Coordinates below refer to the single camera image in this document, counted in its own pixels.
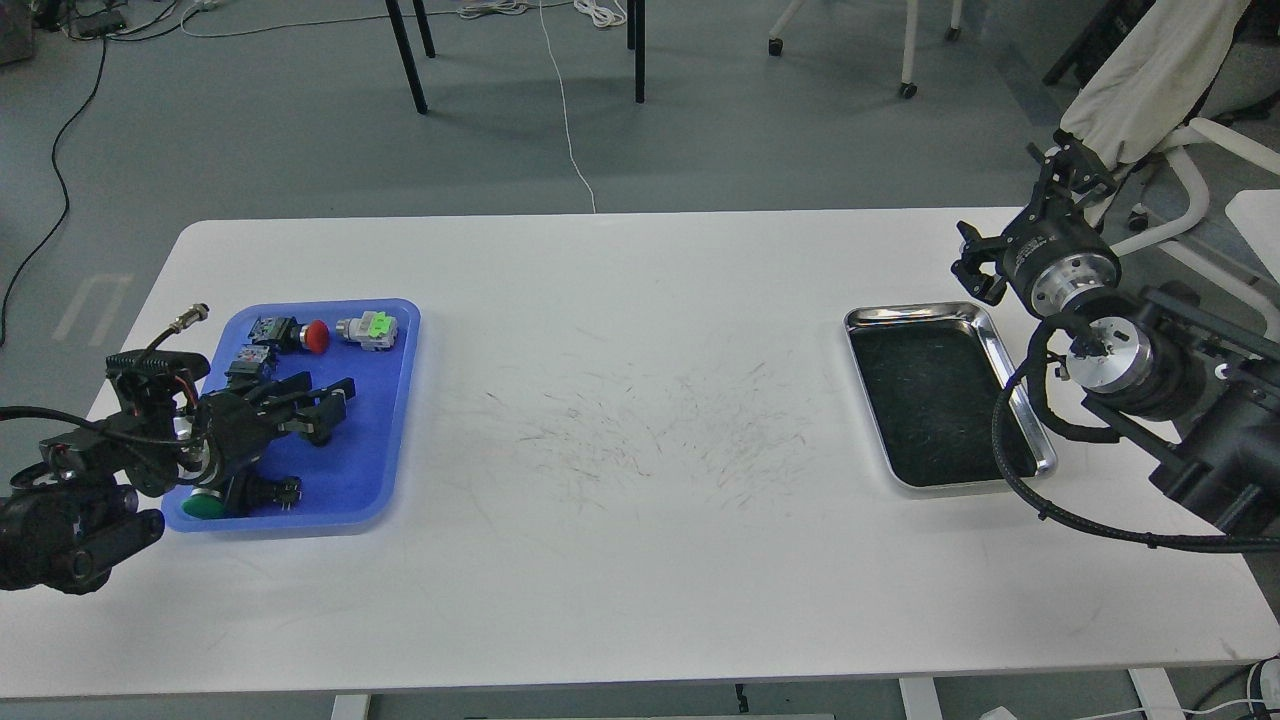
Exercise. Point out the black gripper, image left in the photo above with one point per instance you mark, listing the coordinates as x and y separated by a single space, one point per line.
235 432

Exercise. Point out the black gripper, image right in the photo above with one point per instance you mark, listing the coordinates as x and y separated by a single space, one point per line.
1048 255

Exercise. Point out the small black gear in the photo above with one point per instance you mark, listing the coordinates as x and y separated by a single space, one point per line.
319 435

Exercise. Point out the blue plastic tray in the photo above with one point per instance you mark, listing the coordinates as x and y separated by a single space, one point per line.
349 482

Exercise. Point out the silver metal tray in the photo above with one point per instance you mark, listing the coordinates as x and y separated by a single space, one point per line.
931 374

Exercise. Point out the grey green connector block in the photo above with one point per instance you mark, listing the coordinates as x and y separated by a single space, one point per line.
374 331

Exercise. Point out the white rolling stand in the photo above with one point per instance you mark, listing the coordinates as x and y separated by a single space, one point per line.
907 86

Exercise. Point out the beige cloth on chair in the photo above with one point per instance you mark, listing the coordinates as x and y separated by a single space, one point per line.
1153 79

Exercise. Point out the black table leg left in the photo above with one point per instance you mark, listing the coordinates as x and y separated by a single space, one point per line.
402 37

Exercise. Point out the black table leg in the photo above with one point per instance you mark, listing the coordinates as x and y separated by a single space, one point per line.
402 37
636 43

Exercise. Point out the black table leg right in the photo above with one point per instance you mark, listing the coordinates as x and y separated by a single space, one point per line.
636 43

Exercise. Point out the yellow push button switch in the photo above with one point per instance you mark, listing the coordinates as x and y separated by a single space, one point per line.
252 366

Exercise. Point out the red push button switch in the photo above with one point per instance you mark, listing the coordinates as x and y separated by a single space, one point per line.
288 336

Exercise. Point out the green push button switch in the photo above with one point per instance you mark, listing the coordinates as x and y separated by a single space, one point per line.
240 495

